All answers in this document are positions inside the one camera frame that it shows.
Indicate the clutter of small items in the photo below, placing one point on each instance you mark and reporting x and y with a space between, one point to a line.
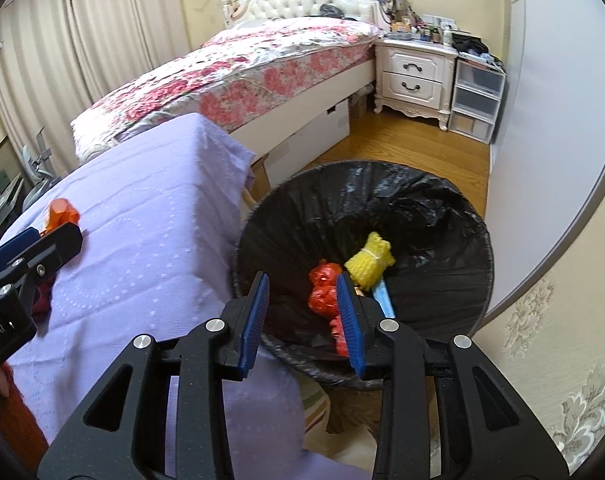
432 27

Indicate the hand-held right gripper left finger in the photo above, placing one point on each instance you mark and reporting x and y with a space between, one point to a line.
255 320

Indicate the white bed with tufted headboard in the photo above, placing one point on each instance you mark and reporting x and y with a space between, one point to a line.
292 2

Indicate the grey desk chair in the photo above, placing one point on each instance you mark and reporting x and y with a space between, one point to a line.
37 170

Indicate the white sliding wardrobe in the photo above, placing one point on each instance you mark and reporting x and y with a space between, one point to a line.
547 135

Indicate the white nightstand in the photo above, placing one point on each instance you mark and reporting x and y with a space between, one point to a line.
412 85

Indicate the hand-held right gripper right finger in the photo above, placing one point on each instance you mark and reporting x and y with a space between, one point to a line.
350 330

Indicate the red foam net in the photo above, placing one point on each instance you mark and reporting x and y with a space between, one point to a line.
322 295
338 337

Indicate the dark cloth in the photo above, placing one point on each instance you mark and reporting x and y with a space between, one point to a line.
332 10

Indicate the white storage box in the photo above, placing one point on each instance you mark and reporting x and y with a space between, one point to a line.
312 135

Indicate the person's left hand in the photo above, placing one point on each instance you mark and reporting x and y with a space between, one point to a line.
3 381

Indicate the beige curtain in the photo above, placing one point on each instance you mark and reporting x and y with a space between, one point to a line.
132 25
37 70

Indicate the yellow foam net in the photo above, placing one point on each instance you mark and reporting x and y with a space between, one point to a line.
370 260

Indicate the purple dotted tablecloth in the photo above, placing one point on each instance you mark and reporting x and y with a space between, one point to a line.
147 240

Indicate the orange plastic bag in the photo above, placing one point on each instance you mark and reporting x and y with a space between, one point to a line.
62 215

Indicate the dark red bag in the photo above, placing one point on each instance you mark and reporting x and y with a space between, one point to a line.
43 297

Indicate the clear plastic drawer unit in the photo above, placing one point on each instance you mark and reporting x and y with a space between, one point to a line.
477 100

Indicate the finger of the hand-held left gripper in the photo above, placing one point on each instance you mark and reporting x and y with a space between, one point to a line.
12 247
52 250

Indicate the blue and white tube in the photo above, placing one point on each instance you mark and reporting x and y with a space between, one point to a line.
385 300

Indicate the patterned floor mat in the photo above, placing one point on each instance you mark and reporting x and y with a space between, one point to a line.
315 410

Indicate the bin with black bag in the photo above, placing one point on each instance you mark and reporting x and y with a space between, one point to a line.
432 270

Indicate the grey desk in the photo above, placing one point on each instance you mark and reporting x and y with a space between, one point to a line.
2 200

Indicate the floral quilt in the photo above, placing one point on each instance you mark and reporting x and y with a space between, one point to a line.
207 85

